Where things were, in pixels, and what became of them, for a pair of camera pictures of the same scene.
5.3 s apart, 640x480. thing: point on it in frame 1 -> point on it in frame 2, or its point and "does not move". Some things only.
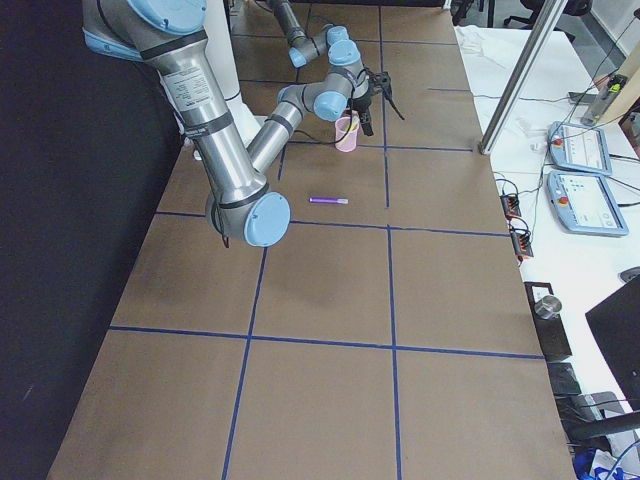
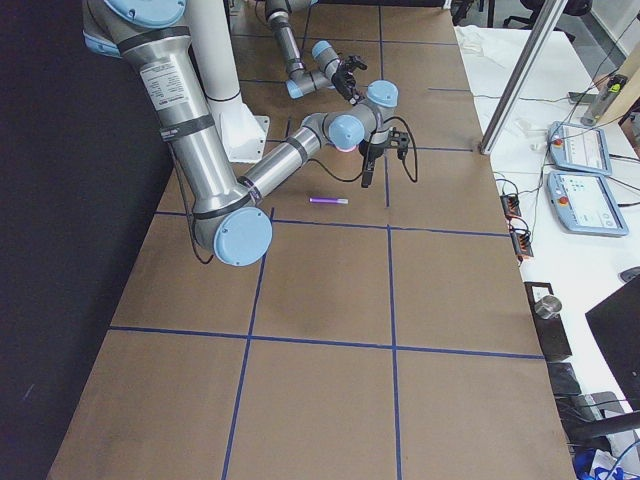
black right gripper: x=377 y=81 -> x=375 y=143
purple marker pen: x=329 y=200 does not move
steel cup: x=548 y=307 does not move
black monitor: x=616 y=326 does not move
